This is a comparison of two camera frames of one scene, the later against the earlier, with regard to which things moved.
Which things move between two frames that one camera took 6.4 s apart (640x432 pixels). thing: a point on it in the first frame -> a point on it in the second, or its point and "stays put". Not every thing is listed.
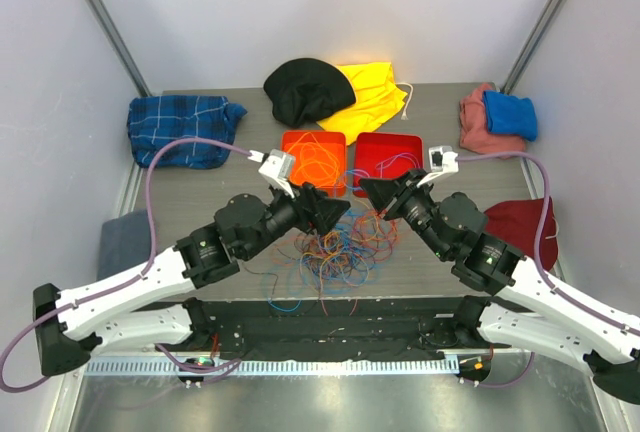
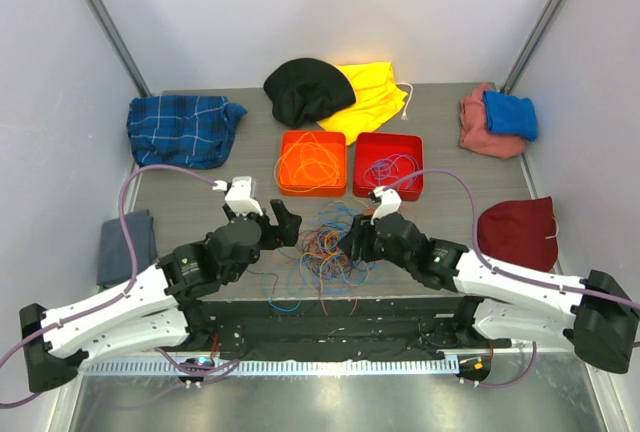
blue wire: (357, 173) -> (384, 169)
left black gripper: (316, 210) -> (285, 233)
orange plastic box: (320, 159) stays put
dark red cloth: (518, 224) stays put
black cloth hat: (304, 90) stays put
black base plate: (319, 329) stays put
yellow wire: (314, 163) stays put
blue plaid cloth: (156, 120) stays put
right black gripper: (390, 194) -> (359, 236)
